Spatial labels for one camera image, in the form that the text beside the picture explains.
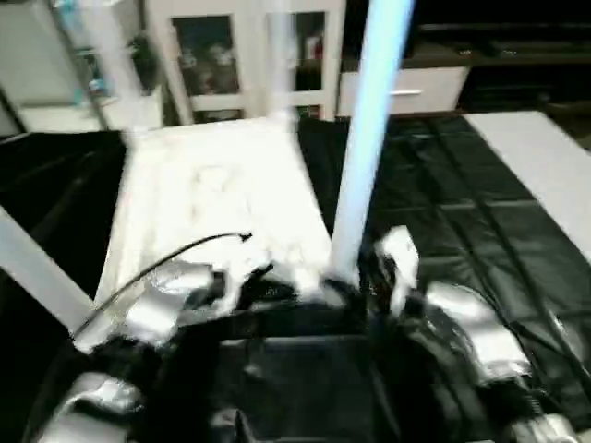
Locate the white glass door cabinet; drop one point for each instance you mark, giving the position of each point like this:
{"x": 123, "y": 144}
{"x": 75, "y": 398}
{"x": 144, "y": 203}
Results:
{"x": 249, "y": 97}

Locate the white drawer unit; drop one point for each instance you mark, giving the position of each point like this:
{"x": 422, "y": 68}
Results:
{"x": 429, "y": 90}

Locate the black shiny table mat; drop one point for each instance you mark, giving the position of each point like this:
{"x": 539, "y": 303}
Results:
{"x": 461, "y": 207}

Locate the white side table board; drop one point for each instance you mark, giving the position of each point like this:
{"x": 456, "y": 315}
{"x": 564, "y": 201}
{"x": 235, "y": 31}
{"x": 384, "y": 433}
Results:
{"x": 540, "y": 161}

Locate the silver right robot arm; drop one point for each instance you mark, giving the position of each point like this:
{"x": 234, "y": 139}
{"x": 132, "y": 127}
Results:
{"x": 471, "y": 323}

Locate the light blue plastic stool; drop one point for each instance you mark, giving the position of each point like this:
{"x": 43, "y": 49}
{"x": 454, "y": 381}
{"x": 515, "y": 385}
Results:
{"x": 94, "y": 87}

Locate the white plastic table top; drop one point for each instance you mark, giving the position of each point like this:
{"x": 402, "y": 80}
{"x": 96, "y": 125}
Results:
{"x": 208, "y": 184}

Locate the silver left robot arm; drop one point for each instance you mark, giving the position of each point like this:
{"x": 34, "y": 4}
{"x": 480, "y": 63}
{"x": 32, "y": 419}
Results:
{"x": 152, "y": 300}

